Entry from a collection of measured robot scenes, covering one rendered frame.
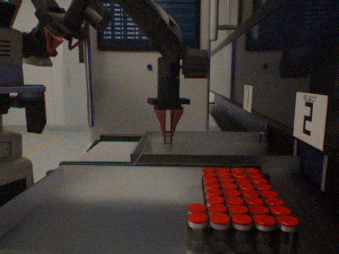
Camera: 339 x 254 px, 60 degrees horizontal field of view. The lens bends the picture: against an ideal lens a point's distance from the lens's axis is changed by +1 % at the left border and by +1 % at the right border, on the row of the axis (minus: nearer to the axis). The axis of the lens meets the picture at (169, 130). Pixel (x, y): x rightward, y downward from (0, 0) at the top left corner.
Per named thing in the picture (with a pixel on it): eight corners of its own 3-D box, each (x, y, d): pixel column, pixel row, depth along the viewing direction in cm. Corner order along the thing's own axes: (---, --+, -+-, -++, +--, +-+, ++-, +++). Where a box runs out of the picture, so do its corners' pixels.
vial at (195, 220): (206, 251, 32) (207, 211, 31) (208, 264, 30) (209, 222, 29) (186, 250, 32) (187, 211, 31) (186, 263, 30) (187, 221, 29)
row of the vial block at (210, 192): (214, 194, 47) (215, 167, 46) (230, 265, 30) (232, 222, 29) (200, 193, 47) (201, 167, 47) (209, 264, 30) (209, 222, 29)
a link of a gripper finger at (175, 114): (183, 138, 75) (184, 101, 73) (155, 139, 73) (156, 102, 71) (176, 133, 81) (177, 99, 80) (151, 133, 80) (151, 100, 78)
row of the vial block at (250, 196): (242, 195, 47) (243, 167, 46) (276, 267, 29) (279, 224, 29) (228, 195, 47) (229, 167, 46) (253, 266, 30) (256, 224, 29)
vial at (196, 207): (205, 239, 34) (206, 202, 33) (206, 251, 32) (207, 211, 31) (186, 239, 34) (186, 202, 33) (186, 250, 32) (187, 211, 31)
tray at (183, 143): (263, 143, 84) (264, 132, 83) (299, 173, 58) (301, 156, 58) (146, 142, 86) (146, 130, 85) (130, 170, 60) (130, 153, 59)
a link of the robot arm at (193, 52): (161, 23, 71) (161, 40, 65) (209, 24, 71) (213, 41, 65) (161, 66, 79) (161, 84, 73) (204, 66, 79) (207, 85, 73)
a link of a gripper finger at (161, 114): (185, 138, 75) (186, 101, 73) (158, 139, 73) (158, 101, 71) (178, 133, 81) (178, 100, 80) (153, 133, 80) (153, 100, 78)
